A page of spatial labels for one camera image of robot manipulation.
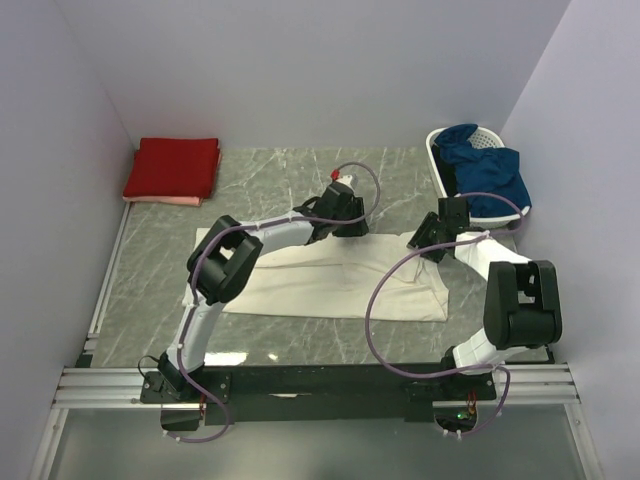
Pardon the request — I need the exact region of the white plastic laundry basket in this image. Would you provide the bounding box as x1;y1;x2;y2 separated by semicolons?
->
425;124;532;229

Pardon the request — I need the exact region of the folded pink t shirt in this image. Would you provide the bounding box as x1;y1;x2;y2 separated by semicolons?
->
122;149;220;207

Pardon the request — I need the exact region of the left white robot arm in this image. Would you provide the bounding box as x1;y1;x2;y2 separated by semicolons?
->
157;175;368;402

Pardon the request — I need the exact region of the cream white t shirt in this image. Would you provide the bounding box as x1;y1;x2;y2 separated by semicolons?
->
180;227;451;324

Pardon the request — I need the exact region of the folded red t shirt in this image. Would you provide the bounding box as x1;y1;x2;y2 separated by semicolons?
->
123;137;220;203

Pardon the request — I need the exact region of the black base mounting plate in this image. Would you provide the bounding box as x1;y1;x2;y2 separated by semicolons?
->
140;363;497;425

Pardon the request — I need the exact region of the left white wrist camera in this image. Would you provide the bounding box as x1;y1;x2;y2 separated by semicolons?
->
330;169;358;192

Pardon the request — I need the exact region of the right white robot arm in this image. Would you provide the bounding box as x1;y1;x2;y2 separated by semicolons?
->
407;196;563;399

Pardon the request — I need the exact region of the crumpled blue t shirt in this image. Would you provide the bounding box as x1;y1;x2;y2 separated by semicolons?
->
434;123;532;210

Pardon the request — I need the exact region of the aluminium extrusion rail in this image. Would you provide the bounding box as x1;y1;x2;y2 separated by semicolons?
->
53;362;581;409

